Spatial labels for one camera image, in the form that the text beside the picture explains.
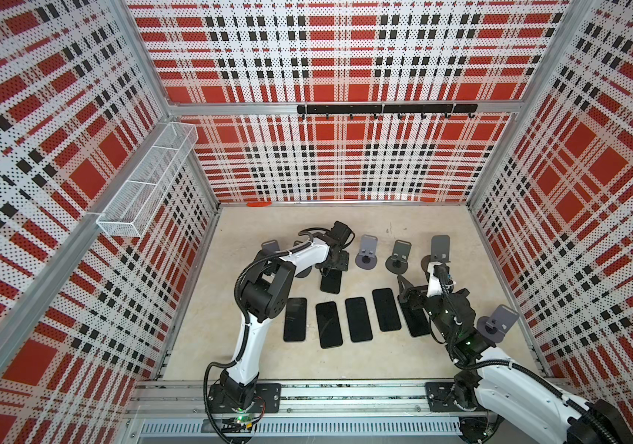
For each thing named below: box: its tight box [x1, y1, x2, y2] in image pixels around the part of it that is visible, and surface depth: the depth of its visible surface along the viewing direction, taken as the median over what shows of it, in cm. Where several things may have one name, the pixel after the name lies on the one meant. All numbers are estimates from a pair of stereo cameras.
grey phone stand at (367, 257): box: [355, 234, 379, 271], surface depth 100 cm
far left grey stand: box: [255, 239, 281, 259], surface depth 95 cm
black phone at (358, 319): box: [344, 296, 373, 344], surface depth 90 cm
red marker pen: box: [246, 201, 274, 208], surface depth 129 cm
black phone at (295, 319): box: [283, 296, 308, 343], surface depth 88 cm
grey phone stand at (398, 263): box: [384, 238, 412, 275], surface depth 98 cm
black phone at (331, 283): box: [320, 269, 343, 295], surface depth 97 cm
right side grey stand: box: [476, 304, 521, 344], surface depth 83 cm
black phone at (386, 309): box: [372, 287, 402, 333], surface depth 92 cm
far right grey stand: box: [421, 234, 451, 283], surface depth 97 cm
